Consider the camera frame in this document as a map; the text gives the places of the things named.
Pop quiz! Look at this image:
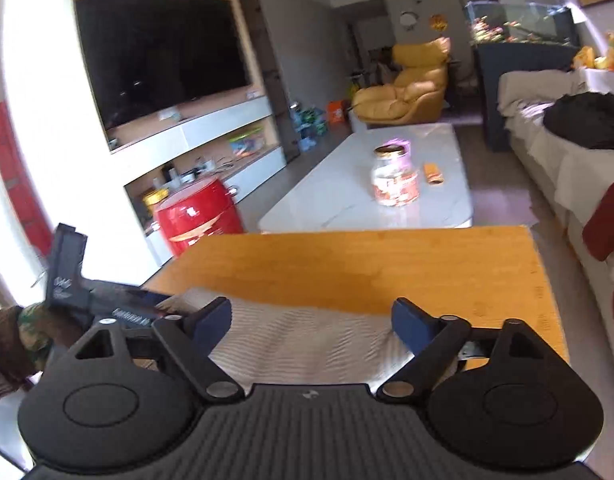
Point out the yellow tin can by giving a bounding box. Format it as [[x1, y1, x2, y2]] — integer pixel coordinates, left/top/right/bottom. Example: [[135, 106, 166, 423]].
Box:
[[143, 189, 170, 221]]

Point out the wooden table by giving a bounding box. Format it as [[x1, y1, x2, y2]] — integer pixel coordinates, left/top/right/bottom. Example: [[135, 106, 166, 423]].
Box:
[[142, 225, 570, 377]]

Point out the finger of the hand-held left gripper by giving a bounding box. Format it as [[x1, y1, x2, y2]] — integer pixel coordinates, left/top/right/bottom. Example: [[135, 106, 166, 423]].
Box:
[[137, 287, 176, 318]]

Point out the dark red cloth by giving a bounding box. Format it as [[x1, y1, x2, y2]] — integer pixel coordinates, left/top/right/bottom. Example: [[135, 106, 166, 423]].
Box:
[[587, 177, 614, 264]]

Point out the yellow leather armchair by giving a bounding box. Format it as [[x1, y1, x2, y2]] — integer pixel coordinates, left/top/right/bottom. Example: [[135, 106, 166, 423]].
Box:
[[350, 42, 449, 125]]

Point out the white ribbed garment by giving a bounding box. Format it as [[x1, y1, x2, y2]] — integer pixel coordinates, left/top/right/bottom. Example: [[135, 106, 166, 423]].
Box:
[[157, 287, 412, 397]]

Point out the colourful toy box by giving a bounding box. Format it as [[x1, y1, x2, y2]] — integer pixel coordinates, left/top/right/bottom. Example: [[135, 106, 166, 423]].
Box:
[[228, 127, 266, 159]]

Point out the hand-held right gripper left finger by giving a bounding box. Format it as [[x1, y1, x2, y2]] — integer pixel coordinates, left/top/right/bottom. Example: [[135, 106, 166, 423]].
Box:
[[74, 296, 244, 402]]

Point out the red window decoration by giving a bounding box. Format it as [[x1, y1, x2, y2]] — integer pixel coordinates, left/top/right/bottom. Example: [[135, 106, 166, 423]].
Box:
[[0, 102, 56, 257]]

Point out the glass fish tank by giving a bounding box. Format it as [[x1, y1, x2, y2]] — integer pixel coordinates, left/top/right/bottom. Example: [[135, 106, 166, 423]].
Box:
[[464, 1, 580, 46]]

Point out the black cloth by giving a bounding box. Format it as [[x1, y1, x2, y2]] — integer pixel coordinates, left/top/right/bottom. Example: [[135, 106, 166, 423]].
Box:
[[543, 91, 614, 151]]

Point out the pile of colourful toys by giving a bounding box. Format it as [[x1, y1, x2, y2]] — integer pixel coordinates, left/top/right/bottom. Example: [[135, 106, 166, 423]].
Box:
[[289, 102, 330, 154]]

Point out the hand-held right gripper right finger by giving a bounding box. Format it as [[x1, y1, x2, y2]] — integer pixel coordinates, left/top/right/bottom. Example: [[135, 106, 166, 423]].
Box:
[[376, 297, 552, 402]]

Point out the dark fish tank cabinet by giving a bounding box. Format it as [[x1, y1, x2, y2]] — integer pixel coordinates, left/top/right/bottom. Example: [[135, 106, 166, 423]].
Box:
[[474, 42, 580, 154]]

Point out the person's left forearm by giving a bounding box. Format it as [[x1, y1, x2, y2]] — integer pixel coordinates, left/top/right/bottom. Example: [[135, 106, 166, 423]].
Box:
[[0, 304, 90, 408]]

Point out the jar with red label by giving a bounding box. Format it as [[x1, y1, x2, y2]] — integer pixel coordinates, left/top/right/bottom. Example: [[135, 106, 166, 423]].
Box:
[[371, 144, 420, 209]]

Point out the wood and white TV cabinet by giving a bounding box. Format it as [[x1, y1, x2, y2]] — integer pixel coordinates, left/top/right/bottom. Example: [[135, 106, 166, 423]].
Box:
[[70, 0, 288, 272]]

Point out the red round container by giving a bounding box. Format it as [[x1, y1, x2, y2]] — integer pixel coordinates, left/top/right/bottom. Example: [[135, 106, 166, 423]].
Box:
[[153, 176, 246, 259]]

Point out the beige covered sofa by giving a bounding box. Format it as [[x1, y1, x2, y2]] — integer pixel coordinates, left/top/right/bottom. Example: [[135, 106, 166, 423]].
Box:
[[497, 67, 614, 322]]

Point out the black television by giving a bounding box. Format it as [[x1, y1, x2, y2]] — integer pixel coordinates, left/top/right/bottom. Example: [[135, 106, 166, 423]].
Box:
[[75, 0, 253, 132]]

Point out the white marble coffee table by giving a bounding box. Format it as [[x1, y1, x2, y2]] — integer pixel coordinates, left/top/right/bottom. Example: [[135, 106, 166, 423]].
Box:
[[257, 122, 474, 234]]

